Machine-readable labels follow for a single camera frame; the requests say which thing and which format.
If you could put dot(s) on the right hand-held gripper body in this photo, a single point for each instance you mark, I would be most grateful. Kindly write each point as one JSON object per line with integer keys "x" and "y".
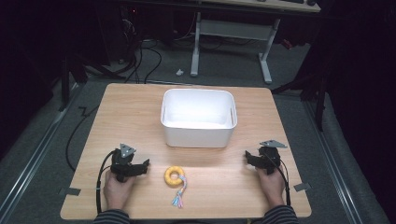
{"x": 270, "y": 155}

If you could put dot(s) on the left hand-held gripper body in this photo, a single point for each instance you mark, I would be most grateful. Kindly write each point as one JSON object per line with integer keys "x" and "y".
{"x": 122, "y": 161}

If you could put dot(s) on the person's left hand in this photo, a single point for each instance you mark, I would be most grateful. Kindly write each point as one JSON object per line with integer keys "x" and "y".
{"x": 116, "y": 191}

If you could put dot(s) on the person's right hand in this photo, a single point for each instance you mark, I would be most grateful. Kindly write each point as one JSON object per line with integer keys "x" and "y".
{"x": 271, "y": 188}

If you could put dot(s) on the grey tape piece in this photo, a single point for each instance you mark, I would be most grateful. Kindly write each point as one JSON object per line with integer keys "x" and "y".
{"x": 73, "y": 191}
{"x": 302, "y": 187}

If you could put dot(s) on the white plastic bin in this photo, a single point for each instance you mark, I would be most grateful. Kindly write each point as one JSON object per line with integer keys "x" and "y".
{"x": 198, "y": 118}

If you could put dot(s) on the dark metal stand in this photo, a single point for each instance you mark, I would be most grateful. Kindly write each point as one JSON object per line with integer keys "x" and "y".
{"x": 317, "y": 90}
{"x": 67, "y": 84}

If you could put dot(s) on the white paper scrap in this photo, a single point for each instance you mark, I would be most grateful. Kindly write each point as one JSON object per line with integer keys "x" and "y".
{"x": 179, "y": 72}

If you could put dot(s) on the red object under desk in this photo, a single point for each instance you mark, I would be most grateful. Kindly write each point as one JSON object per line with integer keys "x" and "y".
{"x": 286, "y": 44}

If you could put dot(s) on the desk with white legs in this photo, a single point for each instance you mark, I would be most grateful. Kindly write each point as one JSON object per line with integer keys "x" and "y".
{"x": 233, "y": 29}

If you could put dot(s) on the metal floor rail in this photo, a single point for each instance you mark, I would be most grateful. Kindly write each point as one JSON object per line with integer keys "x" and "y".
{"x": 330, "y": 161}
{"x": 34, "y": 158}

